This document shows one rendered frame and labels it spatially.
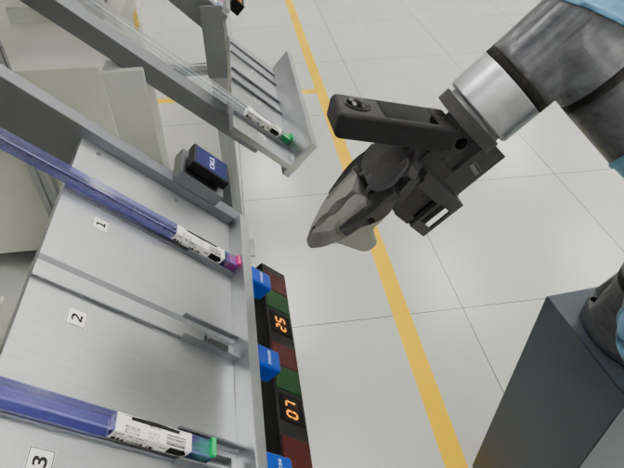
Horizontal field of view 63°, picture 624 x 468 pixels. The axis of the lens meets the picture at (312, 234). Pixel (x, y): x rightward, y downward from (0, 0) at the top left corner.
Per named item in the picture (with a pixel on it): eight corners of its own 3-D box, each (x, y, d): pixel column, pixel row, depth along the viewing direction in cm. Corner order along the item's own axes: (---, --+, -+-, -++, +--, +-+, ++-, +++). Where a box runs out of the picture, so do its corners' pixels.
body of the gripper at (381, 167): (419, 242, 53) (517, 165, 49) (365, 201, 49) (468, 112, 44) (398, 199, 59) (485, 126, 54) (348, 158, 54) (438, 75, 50)
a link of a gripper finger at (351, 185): (337, 262, 59) (398, 212, 55) (300, 239, 56) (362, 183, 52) (332, 244, 61) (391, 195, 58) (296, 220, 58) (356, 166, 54)
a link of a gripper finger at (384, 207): (350, 246, 51) (419, 189, 48) (340, 239, 50) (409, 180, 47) (342, 216, 55) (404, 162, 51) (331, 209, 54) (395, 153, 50)
